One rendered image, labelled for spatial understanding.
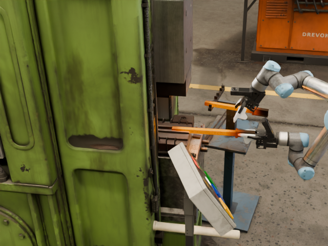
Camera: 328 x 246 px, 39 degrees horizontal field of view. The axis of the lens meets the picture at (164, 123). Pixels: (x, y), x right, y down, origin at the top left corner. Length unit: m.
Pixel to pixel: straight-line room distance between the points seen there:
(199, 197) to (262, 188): 1.96
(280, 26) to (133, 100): 4.01
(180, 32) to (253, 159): 2.16
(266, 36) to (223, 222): 4.15
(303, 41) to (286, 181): 2.46
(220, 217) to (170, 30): 0.85
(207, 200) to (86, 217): 0.91
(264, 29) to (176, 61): 3.75
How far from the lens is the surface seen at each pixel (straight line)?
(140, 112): 2.04
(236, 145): 3.04
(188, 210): 2.09
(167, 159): 2.49
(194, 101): 4.96
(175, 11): 2.10
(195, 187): 1.86
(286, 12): 5.79
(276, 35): 5.90
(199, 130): 2.54
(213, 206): 1.90
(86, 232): 2.65
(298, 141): 2.52
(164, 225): 2.49
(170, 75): 2.22
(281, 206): 3.64
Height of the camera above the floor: 2.34
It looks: 31 degrees down
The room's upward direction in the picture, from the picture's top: 2 degrees counter-clockwise
